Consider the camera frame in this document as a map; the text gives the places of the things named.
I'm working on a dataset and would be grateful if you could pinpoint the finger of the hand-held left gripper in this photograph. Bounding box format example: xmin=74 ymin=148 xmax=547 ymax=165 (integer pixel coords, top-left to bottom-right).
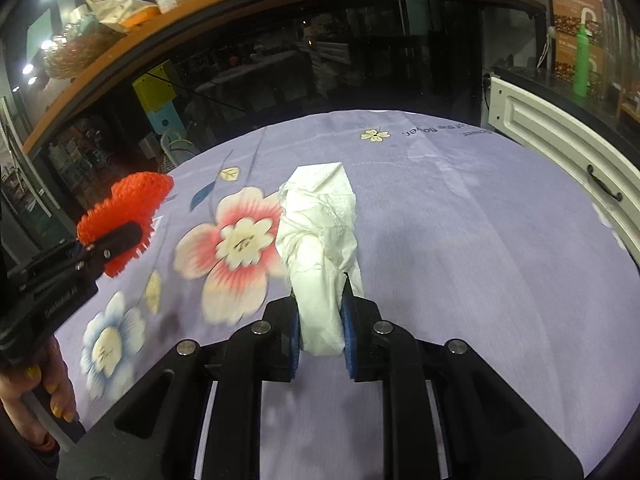
xmin=75 ymin=221 xmax=143 ymax=276

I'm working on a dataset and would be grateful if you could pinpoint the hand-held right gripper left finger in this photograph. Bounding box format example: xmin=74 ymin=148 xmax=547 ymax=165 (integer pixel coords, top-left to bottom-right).
xmin=55 ymin=296 xmax=303 ymax=480

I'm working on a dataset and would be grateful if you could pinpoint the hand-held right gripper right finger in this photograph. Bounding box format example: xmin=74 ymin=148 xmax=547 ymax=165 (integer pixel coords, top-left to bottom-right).
xmin=341 ymin=280 xmax=586 ymax=480

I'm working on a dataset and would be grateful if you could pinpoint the red foam fruit net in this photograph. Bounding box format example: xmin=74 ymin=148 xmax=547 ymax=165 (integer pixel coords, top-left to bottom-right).
xmin=76 ymin=171 xmax=175 ymax=277

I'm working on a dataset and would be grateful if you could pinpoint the white tissue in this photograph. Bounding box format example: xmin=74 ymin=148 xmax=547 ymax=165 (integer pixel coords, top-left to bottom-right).
xmin=275 ymin=161 xmax=366 ymax=358

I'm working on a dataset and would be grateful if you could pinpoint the person's left hand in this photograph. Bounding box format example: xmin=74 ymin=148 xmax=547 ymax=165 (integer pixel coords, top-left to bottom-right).
xmin=0 ymin=340 xmax=81 ymax=456

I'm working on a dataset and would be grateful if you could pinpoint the purple floral tablecloth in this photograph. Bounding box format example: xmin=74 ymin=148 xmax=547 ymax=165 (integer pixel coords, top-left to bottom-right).
xmin=52 ymin=109 xmax=628 ymax=466

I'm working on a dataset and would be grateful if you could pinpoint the yellow box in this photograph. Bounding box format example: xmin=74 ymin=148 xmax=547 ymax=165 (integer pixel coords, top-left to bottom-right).
xmin=132 ymin=60 xmax=178 ymax=116

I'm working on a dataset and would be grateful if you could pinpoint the pale snack bag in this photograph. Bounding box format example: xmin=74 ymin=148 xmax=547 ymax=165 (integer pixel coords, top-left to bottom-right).
xmin=80 ymin=0 xmax=161 ymax=28

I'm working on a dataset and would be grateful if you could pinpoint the white drawer desk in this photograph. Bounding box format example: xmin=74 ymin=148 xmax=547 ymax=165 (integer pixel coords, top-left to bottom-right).
xmin=482 ymin=65 xmax=640 ymax=256

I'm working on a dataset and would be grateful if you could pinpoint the green bottle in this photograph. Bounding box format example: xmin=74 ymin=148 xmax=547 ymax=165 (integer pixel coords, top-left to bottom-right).
xmin=572 ymin=27 xmax=591 ymax=97

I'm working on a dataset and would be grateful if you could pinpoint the gold wire basket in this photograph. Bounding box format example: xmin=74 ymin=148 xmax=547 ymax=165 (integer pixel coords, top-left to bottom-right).
xmin=42 ymin=22 xmax=118 ymax=80

